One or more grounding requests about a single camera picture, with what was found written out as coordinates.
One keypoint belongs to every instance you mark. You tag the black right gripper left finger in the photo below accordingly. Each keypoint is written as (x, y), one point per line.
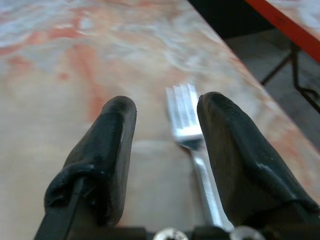
(100, 160)

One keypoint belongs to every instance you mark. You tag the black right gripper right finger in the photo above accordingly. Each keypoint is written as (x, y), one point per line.
(240, 160)

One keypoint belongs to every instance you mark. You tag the silver metal fork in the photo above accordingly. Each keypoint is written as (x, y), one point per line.
(186, 117)

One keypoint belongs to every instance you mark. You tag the orange-edged folding table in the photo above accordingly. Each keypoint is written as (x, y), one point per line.
(290, 27)

